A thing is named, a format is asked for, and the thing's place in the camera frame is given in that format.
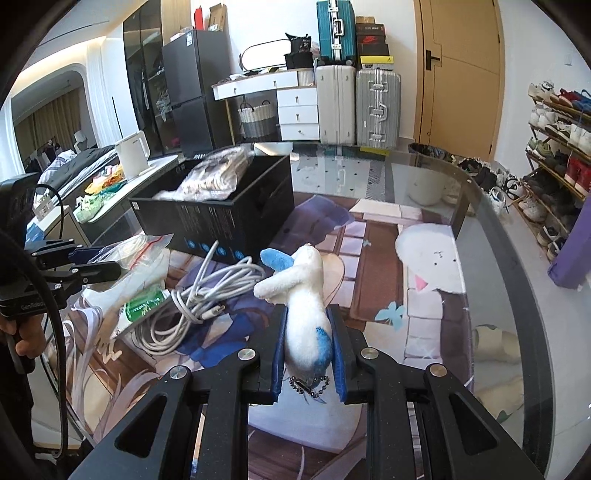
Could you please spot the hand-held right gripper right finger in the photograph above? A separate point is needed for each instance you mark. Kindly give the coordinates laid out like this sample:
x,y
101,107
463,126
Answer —
x,y
339,353

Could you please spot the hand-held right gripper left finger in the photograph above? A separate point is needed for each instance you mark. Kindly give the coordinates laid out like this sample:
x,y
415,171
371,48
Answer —
x,y
278,353

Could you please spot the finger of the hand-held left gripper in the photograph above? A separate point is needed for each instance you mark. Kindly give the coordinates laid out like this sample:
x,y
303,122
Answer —
x,y
90,254
101,271

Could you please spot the white and blue plush toy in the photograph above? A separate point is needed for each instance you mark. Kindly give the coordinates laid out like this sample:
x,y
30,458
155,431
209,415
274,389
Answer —
x,y
300,300

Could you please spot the black cardboard box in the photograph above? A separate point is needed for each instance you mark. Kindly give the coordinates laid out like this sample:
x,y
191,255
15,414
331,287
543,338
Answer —
x,y
221,221

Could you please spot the person's left forearm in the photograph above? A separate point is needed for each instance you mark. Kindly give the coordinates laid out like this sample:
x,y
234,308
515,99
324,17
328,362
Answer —
x,y
14,406

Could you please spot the person's left hand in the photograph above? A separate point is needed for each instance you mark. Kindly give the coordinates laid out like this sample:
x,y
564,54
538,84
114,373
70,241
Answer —
x,y
31,340

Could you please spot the green and white packet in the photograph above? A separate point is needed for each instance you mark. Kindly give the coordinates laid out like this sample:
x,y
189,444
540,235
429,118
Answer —
x,y
145,304

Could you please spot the pile of colourful small cloths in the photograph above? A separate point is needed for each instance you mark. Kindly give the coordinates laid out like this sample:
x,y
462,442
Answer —
x,y
99,187

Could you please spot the printed desk mat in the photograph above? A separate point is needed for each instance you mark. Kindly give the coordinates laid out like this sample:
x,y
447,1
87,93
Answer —
x,y
383,277

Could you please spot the bed with dark blanket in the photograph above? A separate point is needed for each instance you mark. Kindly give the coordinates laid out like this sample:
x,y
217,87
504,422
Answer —
x,y
87,161

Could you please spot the white kettle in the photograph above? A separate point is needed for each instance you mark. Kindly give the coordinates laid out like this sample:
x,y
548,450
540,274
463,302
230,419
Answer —
x,y
131,154

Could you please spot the grey side table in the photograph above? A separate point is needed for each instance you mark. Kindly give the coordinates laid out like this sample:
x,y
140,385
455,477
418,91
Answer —
x,y
157,167

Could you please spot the beige curtain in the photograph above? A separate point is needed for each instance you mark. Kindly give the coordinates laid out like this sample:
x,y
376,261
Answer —
x,y
51,120

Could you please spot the clear bag of patterned cloth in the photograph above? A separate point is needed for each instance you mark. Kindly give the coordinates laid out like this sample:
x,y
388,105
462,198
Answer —
x,y
207,177

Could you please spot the beige slipper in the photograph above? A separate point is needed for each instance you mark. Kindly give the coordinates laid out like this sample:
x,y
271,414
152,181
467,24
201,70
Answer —
x,y
494,344

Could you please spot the white round container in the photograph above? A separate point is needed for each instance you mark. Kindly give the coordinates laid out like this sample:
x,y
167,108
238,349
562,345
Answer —
x,y
428,188

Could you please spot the dark glass wardrobe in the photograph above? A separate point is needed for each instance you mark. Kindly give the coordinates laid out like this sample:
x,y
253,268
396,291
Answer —
x,y
143,69

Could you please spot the black fridge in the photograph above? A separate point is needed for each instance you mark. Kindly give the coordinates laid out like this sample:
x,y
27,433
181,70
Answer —
x,y
198,92

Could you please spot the woven basket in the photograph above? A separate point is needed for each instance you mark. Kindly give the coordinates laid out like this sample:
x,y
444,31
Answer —
x,y
257,122

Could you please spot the scattered dark and white shoes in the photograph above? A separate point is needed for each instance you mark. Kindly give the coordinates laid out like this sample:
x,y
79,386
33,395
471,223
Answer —
x,y
489,182

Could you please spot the flat white box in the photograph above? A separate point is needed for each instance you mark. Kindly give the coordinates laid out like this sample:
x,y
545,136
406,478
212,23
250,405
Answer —
x,y
181,34

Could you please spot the white vanity desk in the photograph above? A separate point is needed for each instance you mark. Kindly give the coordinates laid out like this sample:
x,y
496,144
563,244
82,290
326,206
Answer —
x,y
298,115

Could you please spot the white suitcase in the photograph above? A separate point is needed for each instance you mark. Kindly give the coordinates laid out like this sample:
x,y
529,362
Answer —
x,y
336,106

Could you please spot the silver suitcase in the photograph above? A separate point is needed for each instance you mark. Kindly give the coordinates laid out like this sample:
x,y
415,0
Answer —
x,y
378,108

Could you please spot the purple bag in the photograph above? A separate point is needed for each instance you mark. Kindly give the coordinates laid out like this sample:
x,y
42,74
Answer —
x,y
572,263

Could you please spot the oval mirror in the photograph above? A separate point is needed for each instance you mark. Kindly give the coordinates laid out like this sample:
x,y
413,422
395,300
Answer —
x,y
265,55

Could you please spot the brown cardboard box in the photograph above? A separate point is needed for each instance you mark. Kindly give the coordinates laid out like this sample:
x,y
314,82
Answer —
x,y
217,18

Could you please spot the wooden door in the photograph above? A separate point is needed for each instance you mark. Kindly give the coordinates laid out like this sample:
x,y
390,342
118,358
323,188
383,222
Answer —
x,y
461,92

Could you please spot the black bag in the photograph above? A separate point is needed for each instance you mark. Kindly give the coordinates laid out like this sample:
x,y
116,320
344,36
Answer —
x,y
300,55

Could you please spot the rows of sneakers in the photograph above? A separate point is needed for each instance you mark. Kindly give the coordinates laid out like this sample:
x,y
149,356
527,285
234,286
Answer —
x,y
554,152

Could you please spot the black and yellow shoe box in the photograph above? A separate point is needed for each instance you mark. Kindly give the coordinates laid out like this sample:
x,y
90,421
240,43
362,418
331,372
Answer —
x,y
376,60

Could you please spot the red and black shoe box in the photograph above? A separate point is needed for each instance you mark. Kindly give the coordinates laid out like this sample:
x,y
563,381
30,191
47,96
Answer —
x,y
372,45

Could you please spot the teal suitcase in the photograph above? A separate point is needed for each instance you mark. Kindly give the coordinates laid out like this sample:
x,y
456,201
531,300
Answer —
x,y
336,32

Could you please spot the brown shoe box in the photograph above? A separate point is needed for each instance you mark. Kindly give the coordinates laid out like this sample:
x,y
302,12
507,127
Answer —
x,y
364,20

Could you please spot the wooden shoe rack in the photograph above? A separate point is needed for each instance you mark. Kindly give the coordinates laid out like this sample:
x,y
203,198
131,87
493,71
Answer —
x,y
572,110

